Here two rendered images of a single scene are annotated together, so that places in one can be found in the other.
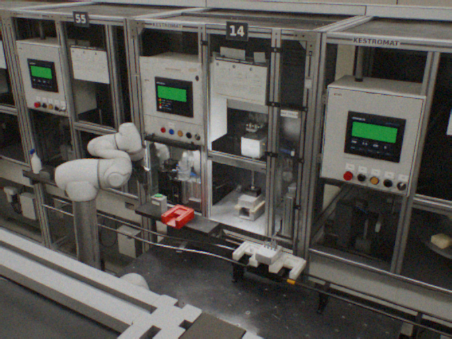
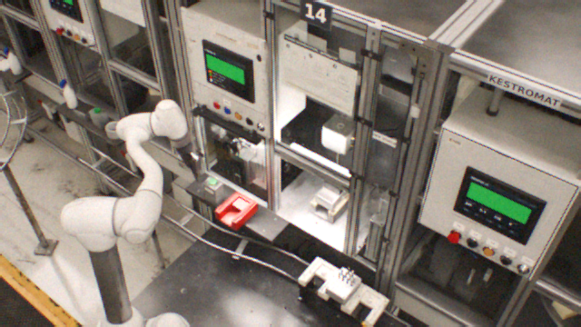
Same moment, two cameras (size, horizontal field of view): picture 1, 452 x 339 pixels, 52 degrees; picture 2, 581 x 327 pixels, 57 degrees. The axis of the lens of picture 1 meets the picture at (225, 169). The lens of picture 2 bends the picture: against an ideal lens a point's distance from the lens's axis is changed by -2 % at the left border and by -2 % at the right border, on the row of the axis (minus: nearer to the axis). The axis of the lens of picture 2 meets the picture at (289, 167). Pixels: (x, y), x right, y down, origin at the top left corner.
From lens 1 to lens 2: 0.99 m
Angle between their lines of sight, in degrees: 22
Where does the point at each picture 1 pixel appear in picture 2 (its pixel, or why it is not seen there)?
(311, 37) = (426, 54)
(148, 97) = (196, 62)
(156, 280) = (207, 289)
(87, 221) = (107, 271)
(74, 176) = (83, 228)
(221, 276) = (286, 288)
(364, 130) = (486, 197)
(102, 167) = (118, 217)
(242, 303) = not seen: outside the picture
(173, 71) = (226, 40)
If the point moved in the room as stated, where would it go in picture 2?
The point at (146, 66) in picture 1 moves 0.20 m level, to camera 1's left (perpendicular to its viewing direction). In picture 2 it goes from (190, 23) to (140, 20)
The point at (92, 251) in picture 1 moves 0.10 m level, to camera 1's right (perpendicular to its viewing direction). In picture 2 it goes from (117, 298) to (143, 301)
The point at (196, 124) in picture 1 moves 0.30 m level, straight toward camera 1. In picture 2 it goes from (259, 113) to (252, 165)
